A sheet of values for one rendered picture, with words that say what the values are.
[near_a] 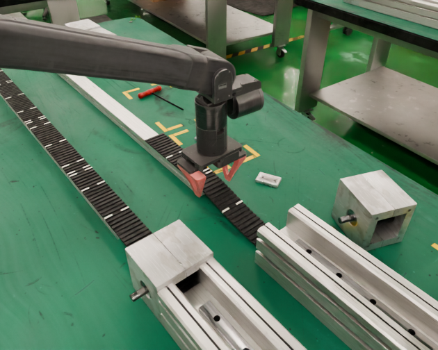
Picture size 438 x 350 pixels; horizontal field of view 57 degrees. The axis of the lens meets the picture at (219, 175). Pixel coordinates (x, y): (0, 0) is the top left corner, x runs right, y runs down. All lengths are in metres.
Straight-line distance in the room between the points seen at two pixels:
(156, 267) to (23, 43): 0.33
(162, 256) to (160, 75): 0.27
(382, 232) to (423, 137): 1.52
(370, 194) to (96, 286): 0.49
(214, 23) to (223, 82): 2.42
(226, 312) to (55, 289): 0.29
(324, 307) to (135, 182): 0.47
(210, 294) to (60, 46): 0.40
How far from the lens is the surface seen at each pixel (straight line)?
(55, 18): 2.64
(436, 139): 2.30
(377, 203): 0.73
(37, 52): 0.54
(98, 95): 1.20
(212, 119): 0.69
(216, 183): 0.82
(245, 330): 0.59
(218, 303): 0.61
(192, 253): 0.61
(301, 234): 0.70
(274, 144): 1.00
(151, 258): 0.61
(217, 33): 3.10
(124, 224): 0.75
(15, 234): 0.85
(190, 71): 0.62
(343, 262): 0.67
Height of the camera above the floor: 1.34
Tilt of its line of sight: 39 degrees down
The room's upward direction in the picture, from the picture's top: straight up
